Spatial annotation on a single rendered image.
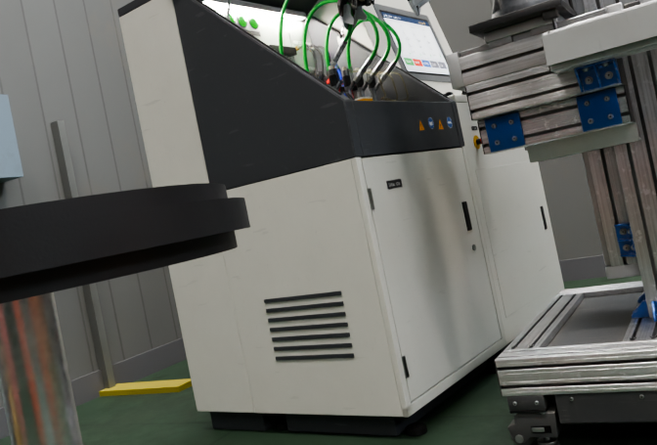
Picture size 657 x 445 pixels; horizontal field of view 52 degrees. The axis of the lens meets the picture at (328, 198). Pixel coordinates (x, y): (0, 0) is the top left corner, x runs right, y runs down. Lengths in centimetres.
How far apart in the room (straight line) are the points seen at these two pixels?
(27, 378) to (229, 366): 180
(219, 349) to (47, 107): 179
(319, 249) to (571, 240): 234
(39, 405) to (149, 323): 332
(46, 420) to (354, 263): 143
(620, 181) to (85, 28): 293
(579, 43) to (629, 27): 10
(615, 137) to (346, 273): 79
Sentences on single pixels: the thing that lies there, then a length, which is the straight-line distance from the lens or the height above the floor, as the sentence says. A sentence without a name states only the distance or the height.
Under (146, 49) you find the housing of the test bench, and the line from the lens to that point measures 244.
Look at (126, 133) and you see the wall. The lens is 397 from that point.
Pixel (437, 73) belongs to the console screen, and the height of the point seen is 114.
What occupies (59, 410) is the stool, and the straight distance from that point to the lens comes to 55.
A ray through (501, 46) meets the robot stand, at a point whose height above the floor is 97.
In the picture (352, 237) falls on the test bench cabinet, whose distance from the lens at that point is 189.
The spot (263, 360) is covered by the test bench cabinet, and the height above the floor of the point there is 24.
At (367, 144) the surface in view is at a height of 82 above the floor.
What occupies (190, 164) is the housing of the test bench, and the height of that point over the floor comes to 90.
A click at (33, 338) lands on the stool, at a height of 61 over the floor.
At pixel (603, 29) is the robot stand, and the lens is 161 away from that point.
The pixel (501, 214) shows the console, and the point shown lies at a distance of 263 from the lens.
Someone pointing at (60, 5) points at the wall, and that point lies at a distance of 395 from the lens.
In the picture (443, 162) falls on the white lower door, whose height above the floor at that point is 74.
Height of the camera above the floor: 66
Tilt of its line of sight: 1 degrees up
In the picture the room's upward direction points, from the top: 11 degrees counter-clockwise
